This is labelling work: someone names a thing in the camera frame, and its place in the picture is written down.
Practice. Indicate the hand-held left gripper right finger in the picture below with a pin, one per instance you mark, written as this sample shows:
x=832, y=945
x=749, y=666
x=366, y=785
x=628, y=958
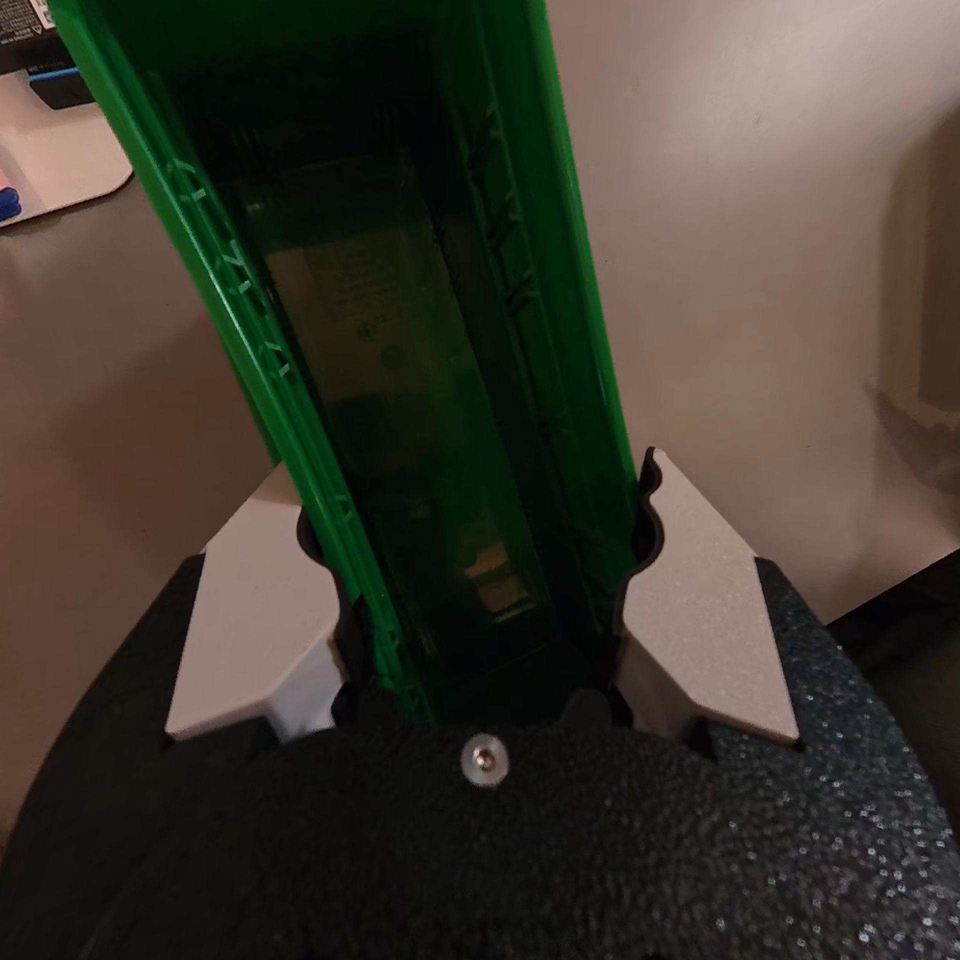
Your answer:
x=697, y=615

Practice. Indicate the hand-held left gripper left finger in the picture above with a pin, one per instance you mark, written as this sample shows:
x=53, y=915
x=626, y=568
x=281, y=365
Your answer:
x=247, y=622

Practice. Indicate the green plastic bin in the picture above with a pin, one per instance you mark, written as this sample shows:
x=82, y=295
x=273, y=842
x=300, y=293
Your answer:
x=375, y=300

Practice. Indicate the small blue object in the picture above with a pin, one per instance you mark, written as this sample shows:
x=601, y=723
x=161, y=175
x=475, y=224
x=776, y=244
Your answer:
x=7, y=210

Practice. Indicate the white tray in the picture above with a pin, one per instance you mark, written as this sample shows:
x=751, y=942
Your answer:
x=67, y=165

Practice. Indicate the black box blue stripe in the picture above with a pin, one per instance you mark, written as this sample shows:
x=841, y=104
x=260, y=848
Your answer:
x=64, y=90

